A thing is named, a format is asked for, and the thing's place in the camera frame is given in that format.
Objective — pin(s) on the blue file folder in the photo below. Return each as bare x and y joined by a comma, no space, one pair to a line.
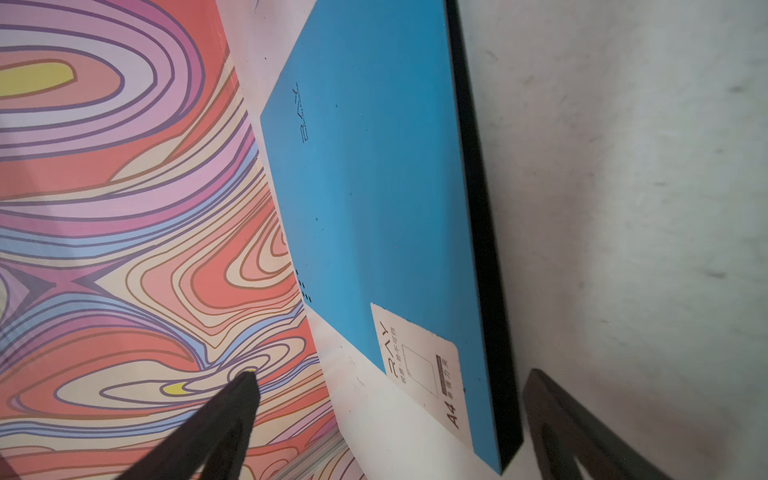
376,159

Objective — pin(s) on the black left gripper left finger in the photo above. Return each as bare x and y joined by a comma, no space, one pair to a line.
213,441

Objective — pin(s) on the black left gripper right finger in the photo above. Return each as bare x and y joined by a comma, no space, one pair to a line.
569,440

